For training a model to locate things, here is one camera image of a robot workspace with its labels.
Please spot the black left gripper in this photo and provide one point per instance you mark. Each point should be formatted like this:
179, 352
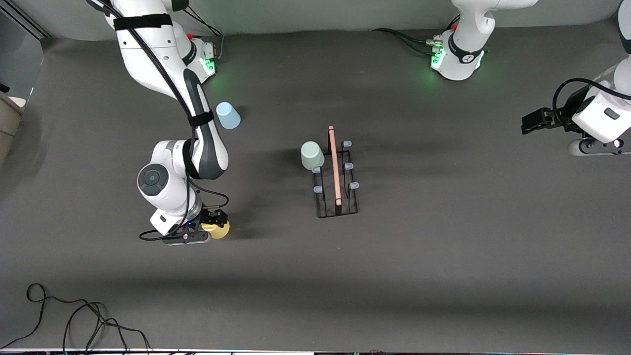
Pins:
565, 117

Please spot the pale green plastic cup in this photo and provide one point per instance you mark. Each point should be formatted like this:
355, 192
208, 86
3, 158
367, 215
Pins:
312, 155

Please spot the dark grey table mat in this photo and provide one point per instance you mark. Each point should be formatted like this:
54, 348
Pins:
394, 271

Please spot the yellow plastic cup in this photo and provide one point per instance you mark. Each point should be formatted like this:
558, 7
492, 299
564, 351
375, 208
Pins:
220, 232

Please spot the black metal rail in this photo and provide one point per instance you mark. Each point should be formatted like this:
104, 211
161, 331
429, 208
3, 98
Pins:
24, 22

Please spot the light blue plastic cup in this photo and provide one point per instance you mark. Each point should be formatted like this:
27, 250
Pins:
227, 117

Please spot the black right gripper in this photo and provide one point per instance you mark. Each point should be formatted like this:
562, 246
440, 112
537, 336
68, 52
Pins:
212, 217

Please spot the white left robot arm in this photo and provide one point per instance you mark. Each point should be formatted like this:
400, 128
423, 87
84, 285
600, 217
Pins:
463, 54

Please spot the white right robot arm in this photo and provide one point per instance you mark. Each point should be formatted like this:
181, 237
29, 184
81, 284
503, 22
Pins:
162, 182

